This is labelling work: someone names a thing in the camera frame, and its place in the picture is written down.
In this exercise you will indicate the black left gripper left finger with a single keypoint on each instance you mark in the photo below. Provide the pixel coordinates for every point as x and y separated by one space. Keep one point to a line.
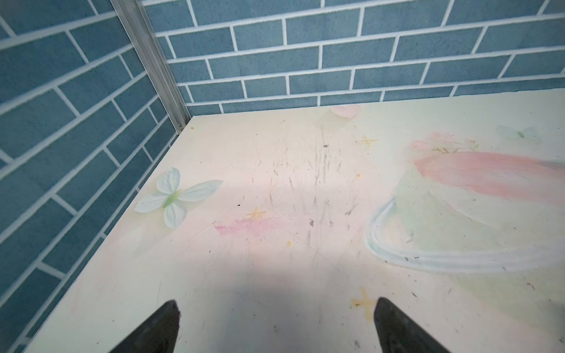
156 334

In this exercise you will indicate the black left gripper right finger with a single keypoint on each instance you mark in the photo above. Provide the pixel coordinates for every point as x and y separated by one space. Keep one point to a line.
397 332

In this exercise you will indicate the aluminium corner post left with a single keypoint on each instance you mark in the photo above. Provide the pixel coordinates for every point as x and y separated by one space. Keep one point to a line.
141 35

